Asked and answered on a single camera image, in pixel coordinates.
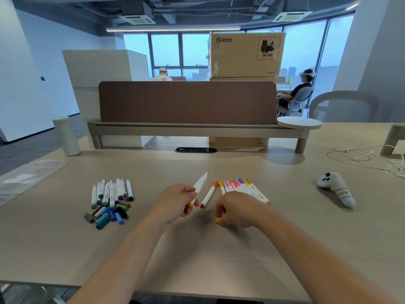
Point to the person's right hand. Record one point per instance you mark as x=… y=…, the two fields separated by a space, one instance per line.
x=240 y=210

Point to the person's left hand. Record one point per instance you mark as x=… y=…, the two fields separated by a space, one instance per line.
x=172 y=202

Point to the person's left thumb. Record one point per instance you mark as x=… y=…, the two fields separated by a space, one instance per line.
x=188 y=188

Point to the person's right fingers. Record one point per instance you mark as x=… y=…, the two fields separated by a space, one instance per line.
x=221 y=210

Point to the white marker with orange tip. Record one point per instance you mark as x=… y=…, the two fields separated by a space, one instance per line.
x=200 y=183

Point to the person's right forearm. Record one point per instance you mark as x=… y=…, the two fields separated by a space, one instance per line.
x=316 y=253

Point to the person's left forearm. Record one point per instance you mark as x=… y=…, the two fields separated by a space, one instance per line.
x=126 y=259

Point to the white marker with red cap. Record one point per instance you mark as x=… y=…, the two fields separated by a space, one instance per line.
x=208 y=195

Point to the row of warm-coloured markers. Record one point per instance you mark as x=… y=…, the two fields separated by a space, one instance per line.
x=245 y=187

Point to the row of blue green markers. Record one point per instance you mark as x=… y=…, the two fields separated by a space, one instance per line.
x=112 y=193

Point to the pile of loose marker caps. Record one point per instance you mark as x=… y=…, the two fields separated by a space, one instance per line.
x=109 y=215

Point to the brown desk partition panel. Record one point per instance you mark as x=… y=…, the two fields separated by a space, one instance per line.
x=188 y=102

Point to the white handheld controller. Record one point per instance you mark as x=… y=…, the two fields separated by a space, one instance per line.
x=337 y=186

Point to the white cylinder container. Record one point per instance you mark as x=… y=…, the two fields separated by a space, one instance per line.
x=66 y=136

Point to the white office chair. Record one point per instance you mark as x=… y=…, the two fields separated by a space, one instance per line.
x=300 y=99

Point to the large cardboard box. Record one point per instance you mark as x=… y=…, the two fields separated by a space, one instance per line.
x=246 y=55

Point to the grey mesh chair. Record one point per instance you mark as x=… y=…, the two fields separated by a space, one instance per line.
x=343 y=107

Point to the long ceiling light bar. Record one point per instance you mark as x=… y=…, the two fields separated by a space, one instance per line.
x=172 y=29

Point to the white headset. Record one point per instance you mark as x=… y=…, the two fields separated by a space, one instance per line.
x=307 y=74

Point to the clear plastic bag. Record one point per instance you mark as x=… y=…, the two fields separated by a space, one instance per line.
x=27 y=178

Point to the ceiling air conditioner unit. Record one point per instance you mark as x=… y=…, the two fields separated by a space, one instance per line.
x=137 y=19
x=291 y=16

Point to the short ceiling light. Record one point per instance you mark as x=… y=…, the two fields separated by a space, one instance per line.
x=351 y=6

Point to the glass window wall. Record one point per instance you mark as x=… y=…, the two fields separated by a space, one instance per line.
x=177 y=50

